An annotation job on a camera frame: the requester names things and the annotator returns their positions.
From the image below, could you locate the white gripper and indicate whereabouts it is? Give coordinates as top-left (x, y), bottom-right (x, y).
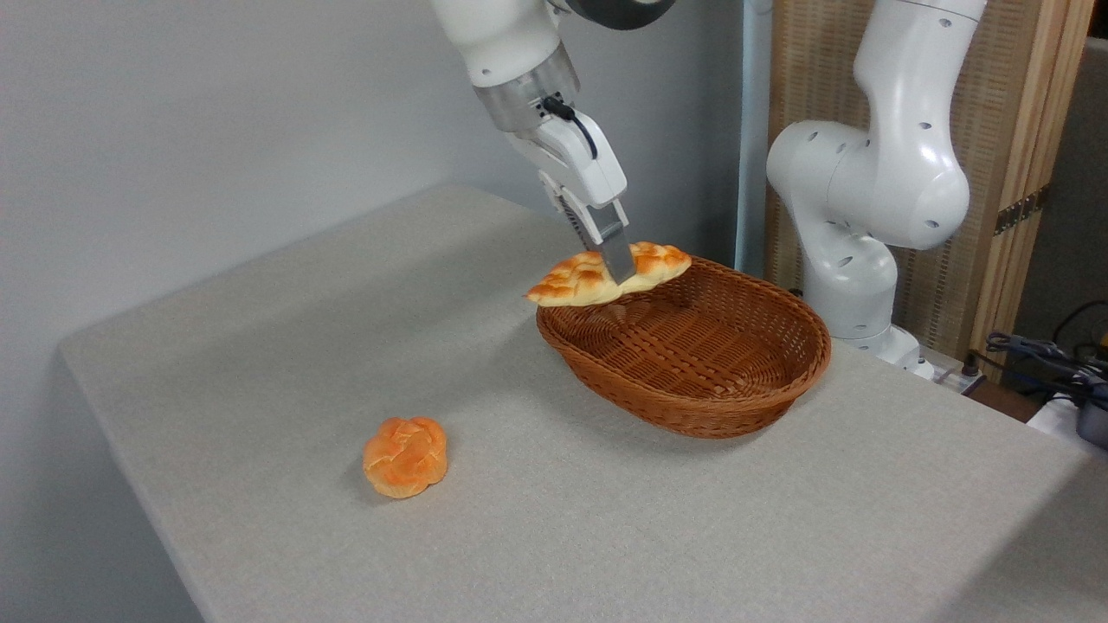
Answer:
top-left (505, 107), bottom-right (638, 286)

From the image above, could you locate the long braided bread loaf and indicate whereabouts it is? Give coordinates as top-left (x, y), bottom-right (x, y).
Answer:
top-left (525, 241), bottom-right (693, 308)

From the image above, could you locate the round orange bread bun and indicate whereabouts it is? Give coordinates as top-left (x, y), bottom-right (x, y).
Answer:
top-left (362, 416), bottom-right (449, 500)

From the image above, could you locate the brown oval wicker basket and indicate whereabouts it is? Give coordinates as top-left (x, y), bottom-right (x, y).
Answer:
top-left (536, 256), bottom-right (833, 440)

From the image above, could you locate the white vertical pole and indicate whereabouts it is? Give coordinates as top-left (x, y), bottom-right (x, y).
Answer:
top-left (733, 0), bottom-right (774, 279)

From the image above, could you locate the metal screen hinge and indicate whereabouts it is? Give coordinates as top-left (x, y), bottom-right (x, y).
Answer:
top-left (994, 185), bottom-right (1051, 236)

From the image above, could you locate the wooden folding screen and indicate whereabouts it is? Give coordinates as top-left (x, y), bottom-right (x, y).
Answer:
top-left (766, 0), bottom-right (1097, 382)

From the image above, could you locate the dark grey device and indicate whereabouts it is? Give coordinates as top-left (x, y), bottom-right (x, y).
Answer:
top-left (1076, 387), bottom-right (1108, 451)

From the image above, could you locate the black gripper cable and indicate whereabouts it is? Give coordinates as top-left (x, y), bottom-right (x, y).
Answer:
top-left (542, 96), bottom-right (599, 161)

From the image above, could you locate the grey blue cable bundle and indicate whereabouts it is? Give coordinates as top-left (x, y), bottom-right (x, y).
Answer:
top-left (985, 331), bottom-right (1108, 406)

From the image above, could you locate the thin black cable loop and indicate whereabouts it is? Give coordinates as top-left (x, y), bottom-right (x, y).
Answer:
top-left (1051, 299), bottom-right (1108, 349)

